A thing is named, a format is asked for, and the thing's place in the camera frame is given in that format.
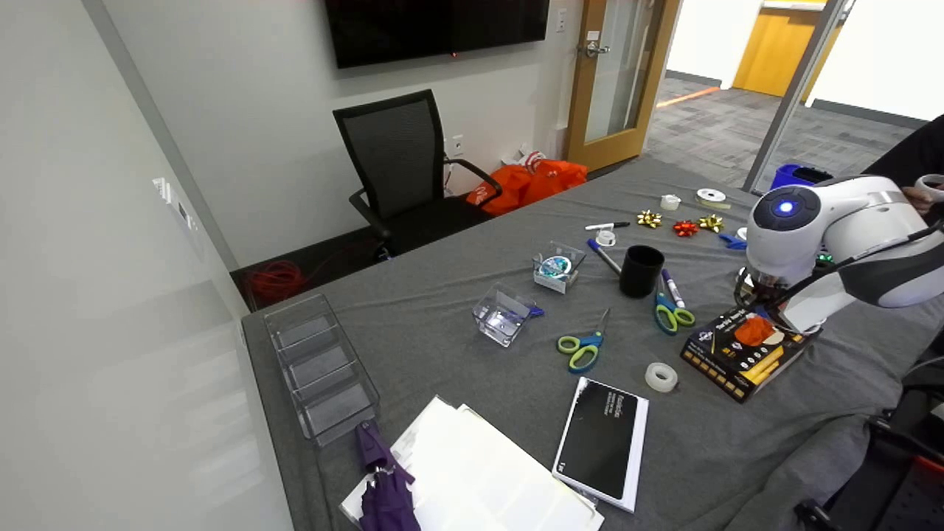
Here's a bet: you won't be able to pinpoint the black and orange product box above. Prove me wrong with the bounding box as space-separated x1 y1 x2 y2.
679 305 824 404

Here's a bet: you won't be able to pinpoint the purple marker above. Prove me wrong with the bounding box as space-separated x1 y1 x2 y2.
661 268 687 310

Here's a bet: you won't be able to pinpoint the green and blue scissors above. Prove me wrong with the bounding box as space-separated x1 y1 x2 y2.
653 283 697 337
556 308 612 375

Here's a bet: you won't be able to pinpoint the blue bin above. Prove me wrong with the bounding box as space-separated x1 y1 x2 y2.
770 163 835 192

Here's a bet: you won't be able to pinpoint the black cup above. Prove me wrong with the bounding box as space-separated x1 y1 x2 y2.
619 244 666 299

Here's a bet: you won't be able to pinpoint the clear tape roll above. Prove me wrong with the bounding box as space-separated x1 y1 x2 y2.
645 361 679 394

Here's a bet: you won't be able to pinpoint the blue marker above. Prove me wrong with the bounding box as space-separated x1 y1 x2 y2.
586 237 623 276

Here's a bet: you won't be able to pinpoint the person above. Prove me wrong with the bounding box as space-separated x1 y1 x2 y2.
861 114 944 222

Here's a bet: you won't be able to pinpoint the clear box with round tin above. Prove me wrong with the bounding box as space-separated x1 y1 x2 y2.
532 241 588 295

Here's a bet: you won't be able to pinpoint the black and white booklet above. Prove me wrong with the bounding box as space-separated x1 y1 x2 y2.
551 376 650 514

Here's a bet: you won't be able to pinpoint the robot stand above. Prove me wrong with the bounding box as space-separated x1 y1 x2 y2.
794 357 944 531

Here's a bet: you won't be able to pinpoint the wooden door with glass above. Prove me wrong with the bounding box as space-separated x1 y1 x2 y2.
563 0 684 173

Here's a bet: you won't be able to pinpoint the orange plastic bag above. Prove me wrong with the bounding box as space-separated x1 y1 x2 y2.
465 159 589 218

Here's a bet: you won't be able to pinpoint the clear plastic box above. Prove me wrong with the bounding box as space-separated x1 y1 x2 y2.
471 283 546 348

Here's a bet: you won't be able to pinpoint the grey tablecloth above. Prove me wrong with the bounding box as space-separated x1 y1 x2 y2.
241 154 944 531

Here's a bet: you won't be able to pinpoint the stack of white papers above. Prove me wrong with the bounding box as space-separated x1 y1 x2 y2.
340 395 606 531

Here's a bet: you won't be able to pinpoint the black office chair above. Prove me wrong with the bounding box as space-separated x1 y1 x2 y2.
332 89 504 260

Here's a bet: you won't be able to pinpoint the purple folded umbrella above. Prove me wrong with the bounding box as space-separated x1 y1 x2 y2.
353 418 423 531

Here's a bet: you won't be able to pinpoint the clear plastic organizer tray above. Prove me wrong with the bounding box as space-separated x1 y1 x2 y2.
263 293 381 448

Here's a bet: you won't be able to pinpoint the black wall television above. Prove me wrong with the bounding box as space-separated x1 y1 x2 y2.
324 0 551 70

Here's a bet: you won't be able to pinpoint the coil of red cable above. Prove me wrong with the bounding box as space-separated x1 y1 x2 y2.
245 259 308 301

